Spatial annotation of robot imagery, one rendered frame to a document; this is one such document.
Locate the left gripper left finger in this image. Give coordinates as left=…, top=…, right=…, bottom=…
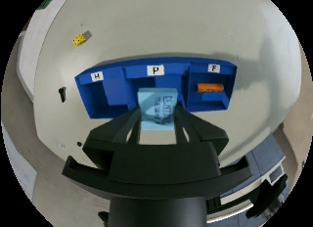
left=87, top=105, right=142, bottom=144

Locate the blue rack of bins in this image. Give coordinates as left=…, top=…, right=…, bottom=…
left=74, top=57, right=238, bottom=119

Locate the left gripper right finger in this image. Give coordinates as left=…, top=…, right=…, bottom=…
left=174, top=105, right=229, bottom=156

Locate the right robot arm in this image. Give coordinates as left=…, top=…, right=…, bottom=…
left=253, top=183, right=287, bottom=221

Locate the yellow die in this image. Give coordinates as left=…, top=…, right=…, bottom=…
left=73, top=34, right=85, bottom=46

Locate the black bolt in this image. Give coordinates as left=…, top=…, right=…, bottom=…
left=58, top=88, right=65, bottom=103

